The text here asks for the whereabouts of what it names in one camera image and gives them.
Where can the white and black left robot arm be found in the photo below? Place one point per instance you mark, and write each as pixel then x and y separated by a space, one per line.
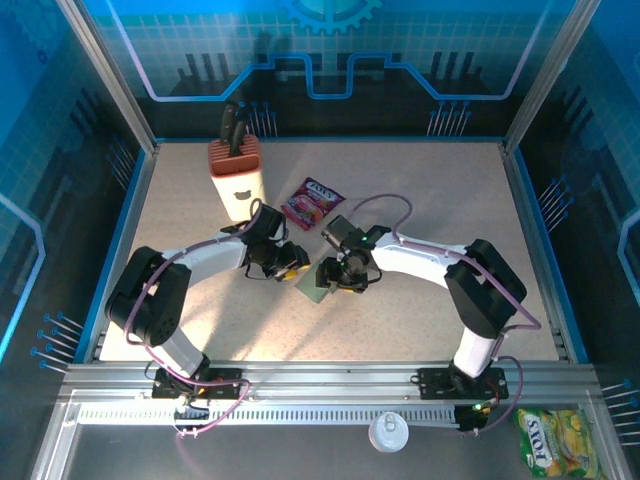
pixel 210 255

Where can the aluminium frame post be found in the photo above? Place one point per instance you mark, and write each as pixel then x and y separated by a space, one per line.
pixel 549 75
pixel 111 75

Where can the yellow green Fox's candy bag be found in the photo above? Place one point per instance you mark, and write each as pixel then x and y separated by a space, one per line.
pixel 555 442

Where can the white and orange knife block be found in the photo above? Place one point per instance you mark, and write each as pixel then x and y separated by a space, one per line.
pixel 237 170

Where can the aluminium cross rail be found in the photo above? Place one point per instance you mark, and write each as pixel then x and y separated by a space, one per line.
pixel 325 380

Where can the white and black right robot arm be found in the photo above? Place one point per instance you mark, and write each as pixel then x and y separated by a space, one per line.
pixel 415 257

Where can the black electronics box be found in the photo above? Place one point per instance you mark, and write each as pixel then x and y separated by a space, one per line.
pixel 467 420

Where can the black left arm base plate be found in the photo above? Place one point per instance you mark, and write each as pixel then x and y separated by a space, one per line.
pixel 225 387

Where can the aluminium side rail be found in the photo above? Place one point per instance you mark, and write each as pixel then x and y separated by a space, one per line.
pixel 126 235
pixel 534 235

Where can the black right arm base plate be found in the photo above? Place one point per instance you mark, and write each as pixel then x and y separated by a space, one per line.
pixel 432 385

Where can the purple Fox's candy bag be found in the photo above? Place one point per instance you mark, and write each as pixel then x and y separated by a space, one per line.
pixel 312 202

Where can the aluminium lower frame bar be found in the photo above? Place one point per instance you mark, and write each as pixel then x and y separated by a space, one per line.
pixel 611 450
pixel 59 435

